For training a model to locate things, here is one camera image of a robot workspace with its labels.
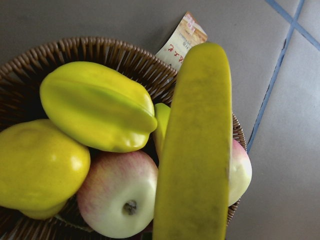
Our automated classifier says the brown woven wicker basket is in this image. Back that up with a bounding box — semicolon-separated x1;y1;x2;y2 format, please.
0;36;248;240

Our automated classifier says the yellow starfruit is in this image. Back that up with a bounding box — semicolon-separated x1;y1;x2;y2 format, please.
39;61;158;153

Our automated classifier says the pink peach fruit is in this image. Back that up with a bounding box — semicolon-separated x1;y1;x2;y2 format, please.
76;150;158;239
228;139;252;207

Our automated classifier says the paper price tag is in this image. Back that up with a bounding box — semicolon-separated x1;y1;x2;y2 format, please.
155;11;208;71

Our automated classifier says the yellow lemon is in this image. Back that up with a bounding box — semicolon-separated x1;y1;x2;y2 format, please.
0;119;91;220

